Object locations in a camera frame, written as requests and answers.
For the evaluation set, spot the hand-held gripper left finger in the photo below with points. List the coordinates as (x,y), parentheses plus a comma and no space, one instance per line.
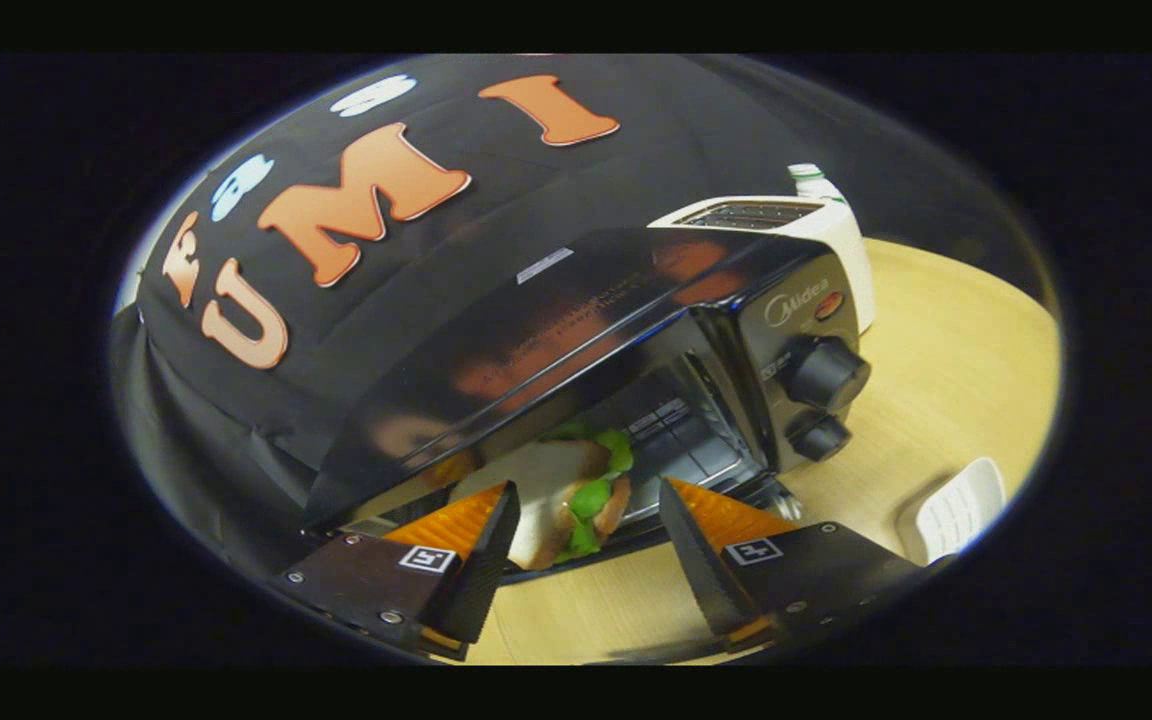
(486,570)

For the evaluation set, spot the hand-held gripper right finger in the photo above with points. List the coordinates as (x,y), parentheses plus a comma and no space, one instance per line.
(701,570)

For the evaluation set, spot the white bread lettuce sandwich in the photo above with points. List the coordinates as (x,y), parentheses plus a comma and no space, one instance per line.
(546,480)

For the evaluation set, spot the black toaster oven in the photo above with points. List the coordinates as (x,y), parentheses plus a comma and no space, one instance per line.
(586,320)

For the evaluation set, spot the white pop-up toaster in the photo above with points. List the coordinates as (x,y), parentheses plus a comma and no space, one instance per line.
(851,255)

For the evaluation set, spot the small white dish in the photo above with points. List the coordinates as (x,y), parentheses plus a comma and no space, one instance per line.
(956,510)

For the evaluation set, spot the small white green bottle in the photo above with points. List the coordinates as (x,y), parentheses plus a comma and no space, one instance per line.
(814,183)

